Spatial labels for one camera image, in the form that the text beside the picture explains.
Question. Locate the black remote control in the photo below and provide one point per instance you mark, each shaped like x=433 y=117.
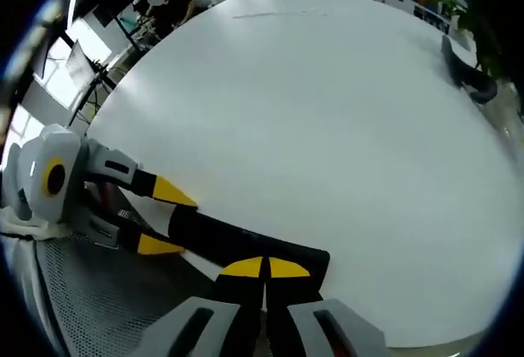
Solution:
x=229 y=238

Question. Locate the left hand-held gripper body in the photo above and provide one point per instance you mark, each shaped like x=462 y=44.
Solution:
x=41 y=193

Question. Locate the black curved headset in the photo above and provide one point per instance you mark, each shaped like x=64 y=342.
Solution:
x=466 y=72

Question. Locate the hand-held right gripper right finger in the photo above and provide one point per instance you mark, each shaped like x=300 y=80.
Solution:
x=303 y=320

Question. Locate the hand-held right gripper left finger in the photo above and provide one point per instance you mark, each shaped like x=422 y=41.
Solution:
x=229 y=316

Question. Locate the green potted plant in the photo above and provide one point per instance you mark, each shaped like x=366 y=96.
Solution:
x=471 y=17

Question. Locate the grey mesh office chair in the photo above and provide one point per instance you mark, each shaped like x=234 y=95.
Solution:
x=102 y=291

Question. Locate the computer monitor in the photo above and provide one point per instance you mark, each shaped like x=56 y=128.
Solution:
x=79 y=62

